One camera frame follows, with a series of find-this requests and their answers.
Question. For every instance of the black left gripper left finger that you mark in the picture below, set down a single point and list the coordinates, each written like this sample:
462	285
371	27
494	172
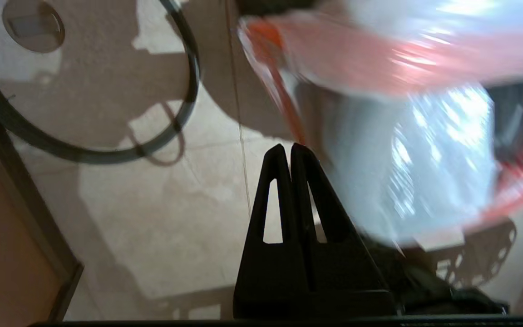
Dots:
270	272

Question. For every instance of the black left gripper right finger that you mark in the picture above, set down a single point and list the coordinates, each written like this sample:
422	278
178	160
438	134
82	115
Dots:
343	277

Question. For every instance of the clear pink-edged new trash bag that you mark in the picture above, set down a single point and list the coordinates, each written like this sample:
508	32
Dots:
425	136

